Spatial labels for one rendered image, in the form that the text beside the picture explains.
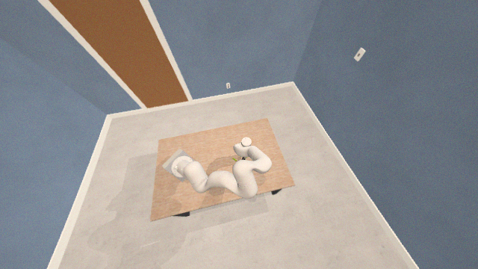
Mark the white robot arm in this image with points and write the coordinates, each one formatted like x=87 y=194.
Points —
x=241 y=182

